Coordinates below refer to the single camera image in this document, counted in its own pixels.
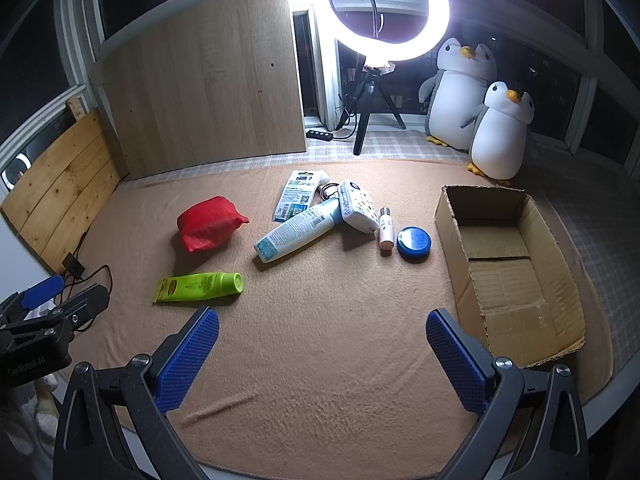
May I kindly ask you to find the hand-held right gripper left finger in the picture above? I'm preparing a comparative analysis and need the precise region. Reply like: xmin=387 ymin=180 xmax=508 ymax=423
xmin=52 ymin=306 xmax=221 ymax=480

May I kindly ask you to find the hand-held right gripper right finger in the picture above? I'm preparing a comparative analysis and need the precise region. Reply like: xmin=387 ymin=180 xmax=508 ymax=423
xmin=425 ymin=308 xmax=588 ymax=480

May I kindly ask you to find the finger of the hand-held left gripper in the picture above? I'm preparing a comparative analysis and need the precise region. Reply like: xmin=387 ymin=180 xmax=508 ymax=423
xmin=0 ymin=275 xmax=65 ymax=318
xmin=0 ymin=285 xmax=111 ymax=333

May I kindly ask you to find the green tube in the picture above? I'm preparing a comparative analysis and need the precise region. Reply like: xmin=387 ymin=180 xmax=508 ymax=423
xmin=152 ymin=272 xmax=244 ymax=306

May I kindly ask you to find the cardboard box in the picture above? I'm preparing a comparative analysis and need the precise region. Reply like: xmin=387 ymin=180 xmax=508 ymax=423
xmin=434 ymin=185 xmax=587 ymax=368

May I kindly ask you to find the red pouch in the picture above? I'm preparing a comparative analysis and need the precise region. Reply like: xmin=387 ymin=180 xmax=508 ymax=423
xmin=177 ymin=196 xmax=250 ymax=253

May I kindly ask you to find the small pink bottle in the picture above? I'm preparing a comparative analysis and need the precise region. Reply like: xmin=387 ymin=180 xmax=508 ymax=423
xmin=378 ymin=206 xmax=395 ymax=251

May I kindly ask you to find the white lotion bottle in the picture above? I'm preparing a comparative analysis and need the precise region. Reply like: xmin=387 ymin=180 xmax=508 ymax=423
xmin=254 ymin=197 xmax=345 ymax=263

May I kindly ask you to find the star print tissue pack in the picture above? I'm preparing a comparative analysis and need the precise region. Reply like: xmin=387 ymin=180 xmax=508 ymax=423
xmin=337 ymin=180 xmax=381 ymax=233

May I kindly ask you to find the blue card package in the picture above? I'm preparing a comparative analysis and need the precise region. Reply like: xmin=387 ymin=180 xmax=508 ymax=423
xmin=272 ymin=170 xmax=323 ymax=223

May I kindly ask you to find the pine plank board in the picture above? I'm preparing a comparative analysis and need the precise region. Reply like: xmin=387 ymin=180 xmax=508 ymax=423
xmin=0 ymin=107 xmax=123 ymax=276

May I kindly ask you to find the blue round tin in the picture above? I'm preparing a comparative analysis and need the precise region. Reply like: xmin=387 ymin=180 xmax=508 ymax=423
xmin=396 ymin=226 xmax=432 ymax=263

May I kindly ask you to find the small penguin plush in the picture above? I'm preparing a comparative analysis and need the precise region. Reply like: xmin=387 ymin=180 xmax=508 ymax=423
xmin=467 ymin=81 xmax=536 ymax=183

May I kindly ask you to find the light wood panel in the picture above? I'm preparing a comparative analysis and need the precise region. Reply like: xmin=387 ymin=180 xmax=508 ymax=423
xmin=95 ymin=0 xmax=308 ymax=181

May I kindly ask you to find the large penguin plush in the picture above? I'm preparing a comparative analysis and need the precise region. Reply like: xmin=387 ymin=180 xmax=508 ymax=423
xmin=419 ymin=37 xmax=498 ymax=151

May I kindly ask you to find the black power cable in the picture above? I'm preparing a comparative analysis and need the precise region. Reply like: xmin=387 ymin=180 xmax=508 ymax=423
xmin=334 ymin=92 xmax=360 ymax=141

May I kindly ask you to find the white ring light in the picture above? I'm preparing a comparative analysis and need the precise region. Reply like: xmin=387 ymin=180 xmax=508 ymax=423
xmin=312 ymin=0 xmax=453 ymax=67

